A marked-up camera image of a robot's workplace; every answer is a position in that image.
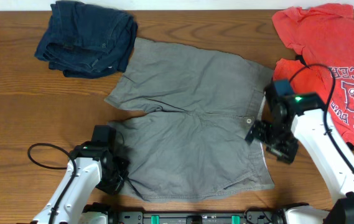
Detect red printed t-shirt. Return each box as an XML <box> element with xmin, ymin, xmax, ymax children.
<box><xmin>272</xmin><ymin>4</ymin><xmax>354</xmax><ymax>145</ymax></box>

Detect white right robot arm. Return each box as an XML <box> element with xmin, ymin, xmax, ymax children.
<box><xmin>245</xmin><ymin>80</ymin><xmax>354</xmax><ymax>223</ymax></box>

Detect folded dark navy garment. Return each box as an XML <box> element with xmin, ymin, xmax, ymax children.
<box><xmin>34</xmin><ymin>1</ymin><xmax>138</xmax><ymax>79</ymax></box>

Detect grey shorts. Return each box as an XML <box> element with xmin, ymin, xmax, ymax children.
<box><xmin>106</xmin><ymin>38</ymin><xmax>274</xmax><ymax>203</ymax></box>

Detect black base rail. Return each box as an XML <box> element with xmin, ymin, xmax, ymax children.
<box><xmin>118</xmin><ymin>209</ymin><xmax>272</xmax><ymax>224</ymax></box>

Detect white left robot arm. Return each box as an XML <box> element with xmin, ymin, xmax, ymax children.
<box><xmin>27</xmin><ymin>125</ymin><xmax>129</xmax><ymax>224</ymax></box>

